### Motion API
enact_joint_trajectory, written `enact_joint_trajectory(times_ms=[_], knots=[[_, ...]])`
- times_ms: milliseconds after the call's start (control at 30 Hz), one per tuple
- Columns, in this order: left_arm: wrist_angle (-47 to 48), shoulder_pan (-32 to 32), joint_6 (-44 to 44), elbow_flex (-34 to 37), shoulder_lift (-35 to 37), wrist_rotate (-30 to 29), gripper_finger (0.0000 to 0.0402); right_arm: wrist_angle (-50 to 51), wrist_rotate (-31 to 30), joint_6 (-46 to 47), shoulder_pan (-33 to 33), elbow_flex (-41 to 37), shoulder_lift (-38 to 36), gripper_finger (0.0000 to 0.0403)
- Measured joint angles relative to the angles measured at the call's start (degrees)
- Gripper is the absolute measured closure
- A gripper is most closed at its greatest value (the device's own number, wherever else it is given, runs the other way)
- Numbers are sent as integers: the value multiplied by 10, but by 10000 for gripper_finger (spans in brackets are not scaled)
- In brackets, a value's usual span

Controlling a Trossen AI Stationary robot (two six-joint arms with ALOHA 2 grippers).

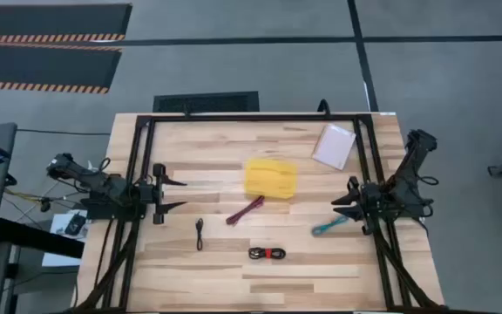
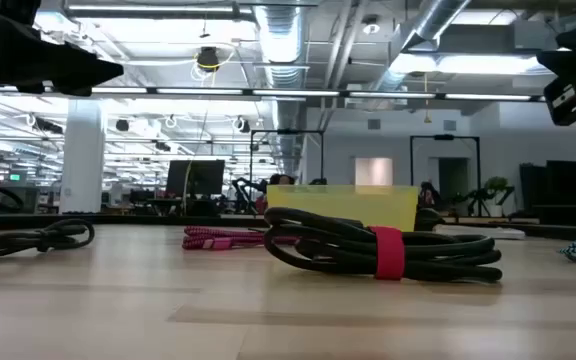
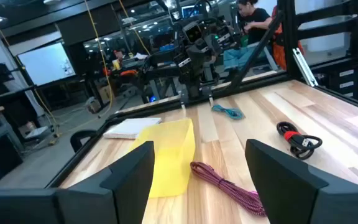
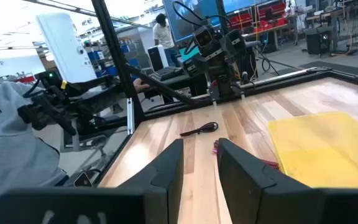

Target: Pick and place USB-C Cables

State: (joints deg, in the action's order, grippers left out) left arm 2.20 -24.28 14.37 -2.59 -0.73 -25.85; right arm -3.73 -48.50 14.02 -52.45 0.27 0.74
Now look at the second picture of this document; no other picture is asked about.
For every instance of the black cabinet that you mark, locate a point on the black cabinet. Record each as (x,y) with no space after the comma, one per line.
(563,180)

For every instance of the white pillar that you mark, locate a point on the white pillar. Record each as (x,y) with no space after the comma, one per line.
(83,160)

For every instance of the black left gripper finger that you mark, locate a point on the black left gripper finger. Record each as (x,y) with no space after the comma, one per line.
(93,70)
(43,44)

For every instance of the long led light bar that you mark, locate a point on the long led light bar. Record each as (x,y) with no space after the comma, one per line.
(198,91)

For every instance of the yellow plastic bin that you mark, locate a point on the yellow plastic bin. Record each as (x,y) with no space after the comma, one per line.
(343,205)

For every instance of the black rectangular stand frame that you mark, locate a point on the black rectangular stand frame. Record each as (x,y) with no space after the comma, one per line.
(443,137)
(288,131)

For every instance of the black metal table frame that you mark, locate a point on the black metal table frame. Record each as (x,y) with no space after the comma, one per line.
(118,220)

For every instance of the black background robot arm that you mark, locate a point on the black background robot arm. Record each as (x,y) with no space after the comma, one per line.
(242,192)
(475,196)

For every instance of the ceiling light panel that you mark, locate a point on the ceiling light panel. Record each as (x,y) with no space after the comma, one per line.
(468,64)

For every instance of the green potted plant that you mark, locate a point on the green potted plant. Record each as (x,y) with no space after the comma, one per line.
(497,185)

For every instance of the black computer monitor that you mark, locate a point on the black computer monitor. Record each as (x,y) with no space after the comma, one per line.
(203,177)

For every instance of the bright white wall panel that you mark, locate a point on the bright white wall panel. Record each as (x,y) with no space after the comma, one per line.
(373,172)

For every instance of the silver smooth air duct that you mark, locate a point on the silver smooth air duct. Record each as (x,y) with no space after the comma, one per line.
(433,20)

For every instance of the person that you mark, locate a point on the person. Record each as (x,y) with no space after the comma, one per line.
(282,180)
(428,195)

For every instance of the green exit sign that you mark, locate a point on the green exit sign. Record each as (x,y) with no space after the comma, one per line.
(15,176)

